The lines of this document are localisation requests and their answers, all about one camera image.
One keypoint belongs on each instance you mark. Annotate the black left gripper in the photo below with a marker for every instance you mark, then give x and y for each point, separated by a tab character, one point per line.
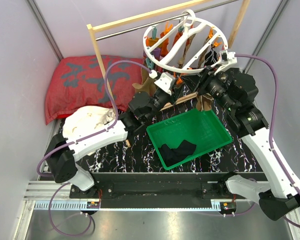
176	91

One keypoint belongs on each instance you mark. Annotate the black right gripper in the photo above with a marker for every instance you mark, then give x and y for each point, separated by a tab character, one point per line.
206	78

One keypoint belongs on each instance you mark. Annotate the black white-striped sock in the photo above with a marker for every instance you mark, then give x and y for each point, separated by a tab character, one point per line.
211	58

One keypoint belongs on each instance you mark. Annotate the white round clip hanger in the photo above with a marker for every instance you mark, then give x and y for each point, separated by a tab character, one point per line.
192	26

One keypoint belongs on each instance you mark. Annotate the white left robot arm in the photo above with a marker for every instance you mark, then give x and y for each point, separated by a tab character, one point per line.
62	153

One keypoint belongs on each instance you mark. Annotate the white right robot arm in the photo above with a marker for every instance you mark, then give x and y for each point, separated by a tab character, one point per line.
235	92

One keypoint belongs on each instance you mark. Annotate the olive brown hanging sock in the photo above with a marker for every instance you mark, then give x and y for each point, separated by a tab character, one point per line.
147	84

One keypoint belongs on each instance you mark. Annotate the orange hanging sock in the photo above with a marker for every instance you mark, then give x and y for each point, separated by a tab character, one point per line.
164	47

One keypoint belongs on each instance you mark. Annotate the purple hanging sock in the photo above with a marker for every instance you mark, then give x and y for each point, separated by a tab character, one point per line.
156	53

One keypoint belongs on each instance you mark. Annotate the metal hanging rod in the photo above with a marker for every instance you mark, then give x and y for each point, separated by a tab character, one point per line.
176	17

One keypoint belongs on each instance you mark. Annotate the red patterned pillow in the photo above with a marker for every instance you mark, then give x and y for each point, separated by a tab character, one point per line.
78	81

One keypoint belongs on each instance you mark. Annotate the white crumpled cloth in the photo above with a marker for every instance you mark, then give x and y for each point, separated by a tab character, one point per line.
85	121

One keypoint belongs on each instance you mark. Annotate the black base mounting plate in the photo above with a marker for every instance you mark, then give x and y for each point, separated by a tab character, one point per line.
156	191

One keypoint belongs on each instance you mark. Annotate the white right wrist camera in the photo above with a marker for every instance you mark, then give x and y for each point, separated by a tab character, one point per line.
226	59

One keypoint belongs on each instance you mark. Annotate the wooden drying rack frame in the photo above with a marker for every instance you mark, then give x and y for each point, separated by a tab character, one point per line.
102	67

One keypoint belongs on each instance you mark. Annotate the aluminium rail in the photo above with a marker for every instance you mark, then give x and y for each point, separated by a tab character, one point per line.
47	195

